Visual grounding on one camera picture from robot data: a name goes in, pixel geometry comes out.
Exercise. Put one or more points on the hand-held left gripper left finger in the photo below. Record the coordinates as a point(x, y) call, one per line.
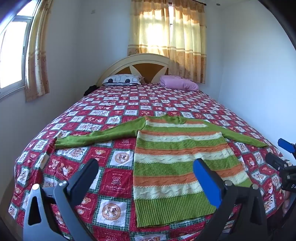
point(87, 173)

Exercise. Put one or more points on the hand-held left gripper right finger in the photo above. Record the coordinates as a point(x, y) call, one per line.
point(207, 183)

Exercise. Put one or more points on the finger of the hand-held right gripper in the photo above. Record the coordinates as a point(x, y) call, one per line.
point(275, 160)
point(286, 145)

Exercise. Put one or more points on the green orange striped knit sweater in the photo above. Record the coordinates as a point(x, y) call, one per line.
point(175, 162)

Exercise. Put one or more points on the red checkered printed blanket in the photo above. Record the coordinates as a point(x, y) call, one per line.
point(111, 143)

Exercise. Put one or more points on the black bag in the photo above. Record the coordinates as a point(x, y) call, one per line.
point(90, 90)

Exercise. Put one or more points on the white patterned pillow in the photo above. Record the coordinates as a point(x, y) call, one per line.
point(121, 80)

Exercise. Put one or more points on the pink pillow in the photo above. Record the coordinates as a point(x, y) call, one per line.
point(179, 83)

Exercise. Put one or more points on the narrow yellow orange curtain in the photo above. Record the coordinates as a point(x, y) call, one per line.
point(37, 62)

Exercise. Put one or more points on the cream wooden headboard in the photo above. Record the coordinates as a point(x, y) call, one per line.
point(148, 67)

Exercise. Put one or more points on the metal framed window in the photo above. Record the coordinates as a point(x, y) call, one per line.
point(12, 53)

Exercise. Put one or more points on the wide yellow orange curtain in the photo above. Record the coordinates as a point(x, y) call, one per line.
point(161, 34)

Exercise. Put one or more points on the dark curtain rod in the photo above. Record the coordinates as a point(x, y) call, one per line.
point(200, 2)

